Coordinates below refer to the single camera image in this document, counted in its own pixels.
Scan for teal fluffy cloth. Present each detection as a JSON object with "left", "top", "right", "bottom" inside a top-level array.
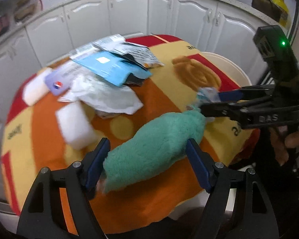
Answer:
[{"left": 97, "top": 108, "right": 209, "bottom": 193}]

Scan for white foam sponge block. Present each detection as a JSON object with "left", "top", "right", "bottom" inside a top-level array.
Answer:
[{"left": 55, "top": 101, "right": 98, "bottom": 150}]

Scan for black white snack wrapper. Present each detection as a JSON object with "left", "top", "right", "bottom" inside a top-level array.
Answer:
[{"left": 92, "top": 34, "right": 164, "bottom": 70}]

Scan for white plastic bag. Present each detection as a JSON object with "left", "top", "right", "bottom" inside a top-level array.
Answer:
[{"left": 58, "top": 74, "right": 143, "bottom": 115}]

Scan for light blue plastic packet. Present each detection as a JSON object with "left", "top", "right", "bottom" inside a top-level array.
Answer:
[{"left": 70, "top": 51, "right": 152, "bottom": 86}]

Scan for small white sponge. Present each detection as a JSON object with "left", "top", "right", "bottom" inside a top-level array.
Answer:
[{"left": 23, "top": 68, "right": 52, "bottom": 106}]

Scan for white purple toothpaste box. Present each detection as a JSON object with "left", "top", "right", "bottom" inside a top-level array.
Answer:
[{"left": 44, "top": 61, "right": 91, "bottom": 96}]

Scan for clear wrapper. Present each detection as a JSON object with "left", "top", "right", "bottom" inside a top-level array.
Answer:
[{"left": 186, "top": 87, "right": 221, "bottom": 110}]

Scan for beige plastic trash bin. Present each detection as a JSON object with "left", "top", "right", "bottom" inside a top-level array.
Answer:
[{"left": 200, "top": 52, "right": 252, "bottom": 87}]

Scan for white kitchen cabinets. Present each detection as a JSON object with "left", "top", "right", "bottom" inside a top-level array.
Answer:
[{"left": 0, "top": 0, "right": 273, "bottom": 205}]

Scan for person's right hand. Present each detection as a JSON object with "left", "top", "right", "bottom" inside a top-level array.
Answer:
[{"left": 269, "top": 128, "right": 299, "bottom": 166}]

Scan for colourful fleece blanket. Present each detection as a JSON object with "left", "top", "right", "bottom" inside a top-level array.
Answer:
[{"left": 1, "top": 35, "right": 260, "bottom": 234}]

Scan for yellow oil bottle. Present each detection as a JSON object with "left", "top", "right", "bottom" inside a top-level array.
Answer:
[{"left": 272, "top": 0, "right": 289, "bottom": 27}]

